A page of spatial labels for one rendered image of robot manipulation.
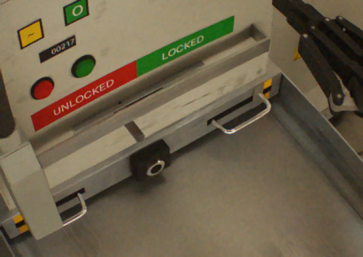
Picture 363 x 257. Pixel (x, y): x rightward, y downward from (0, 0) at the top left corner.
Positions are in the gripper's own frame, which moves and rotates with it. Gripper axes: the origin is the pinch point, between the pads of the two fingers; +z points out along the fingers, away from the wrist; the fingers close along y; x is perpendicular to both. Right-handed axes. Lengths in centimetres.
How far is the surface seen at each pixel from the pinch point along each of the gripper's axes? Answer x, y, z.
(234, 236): -38.4, -9.2, -5.3
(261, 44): -16.7, 4.3, 9.4
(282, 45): -62, 41, 38
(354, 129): -123, 83, 32
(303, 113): -35.5, 13.5, 5.8
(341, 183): -38.0, 11.6, -8.6
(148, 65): -15.0, -12.1, 13.2
